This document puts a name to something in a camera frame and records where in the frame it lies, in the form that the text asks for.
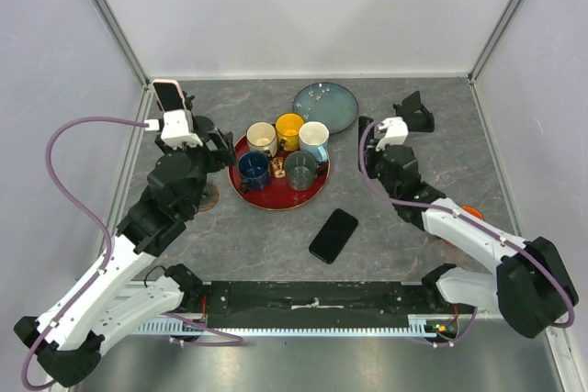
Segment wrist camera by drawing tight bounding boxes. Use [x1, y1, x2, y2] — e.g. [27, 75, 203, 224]
[144, 110, 203, 150]
[376, 117, 409, 151]

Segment black folding phone stand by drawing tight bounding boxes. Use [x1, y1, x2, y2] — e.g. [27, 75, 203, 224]
[393, 90, 435, 133]

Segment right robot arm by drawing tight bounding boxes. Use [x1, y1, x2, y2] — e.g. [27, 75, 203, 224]
[357, 117, 579, 338]

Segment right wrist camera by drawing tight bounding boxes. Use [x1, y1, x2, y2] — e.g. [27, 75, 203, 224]
[376, 117, 409, 151]

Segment phone in pink case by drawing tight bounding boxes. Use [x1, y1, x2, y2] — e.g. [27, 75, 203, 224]
[152, 79, 191, 112]

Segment light blue mug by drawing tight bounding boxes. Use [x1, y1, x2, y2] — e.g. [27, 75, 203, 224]
[299, 121, 330, 162]

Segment slotted cable duct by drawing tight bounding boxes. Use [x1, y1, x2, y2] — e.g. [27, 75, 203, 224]
[131, 317, 447, 338]

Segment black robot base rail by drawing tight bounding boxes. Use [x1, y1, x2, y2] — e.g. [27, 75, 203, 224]
[177, 281, 456, 330]

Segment dark blue mug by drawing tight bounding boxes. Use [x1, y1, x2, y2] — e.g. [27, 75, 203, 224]
[237, 151, 270, 193]

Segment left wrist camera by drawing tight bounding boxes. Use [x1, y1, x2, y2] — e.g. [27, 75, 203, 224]
[144, 110, 203, 150]

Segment black round-base phone stand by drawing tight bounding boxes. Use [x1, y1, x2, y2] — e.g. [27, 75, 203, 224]
[183, 91, 215, 143]

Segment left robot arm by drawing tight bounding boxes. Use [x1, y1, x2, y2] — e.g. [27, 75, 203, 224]
[14, 126, 236, 387]

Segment teal ceramic plate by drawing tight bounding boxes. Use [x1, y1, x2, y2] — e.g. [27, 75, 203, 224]
[292, 82, 358, 133]

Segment yellow ceramic mug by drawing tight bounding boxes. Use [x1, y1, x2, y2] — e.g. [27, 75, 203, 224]
[275, 113, 304, 151]

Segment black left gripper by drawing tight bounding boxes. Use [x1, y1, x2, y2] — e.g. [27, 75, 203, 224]
[156, 127, 237, 216]

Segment black phone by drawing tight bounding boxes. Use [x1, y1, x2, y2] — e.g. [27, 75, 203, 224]
[309, 208, 358, 264]

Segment orange mug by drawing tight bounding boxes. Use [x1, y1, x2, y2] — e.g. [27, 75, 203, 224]
[443, 205, 485, 248]

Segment grey-green ceramic mug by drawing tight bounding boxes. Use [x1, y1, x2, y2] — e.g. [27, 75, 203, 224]
[284, 151, 317, 191]

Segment small gold brown ornament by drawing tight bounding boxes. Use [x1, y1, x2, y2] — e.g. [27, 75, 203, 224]
[270, 157, 286, 179]

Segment round red tray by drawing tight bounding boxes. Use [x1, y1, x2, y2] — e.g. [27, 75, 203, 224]
[228, 134, 330, 211]

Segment cream ceramic mug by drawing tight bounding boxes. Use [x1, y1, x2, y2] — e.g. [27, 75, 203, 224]
[246, 122, 277, 158]

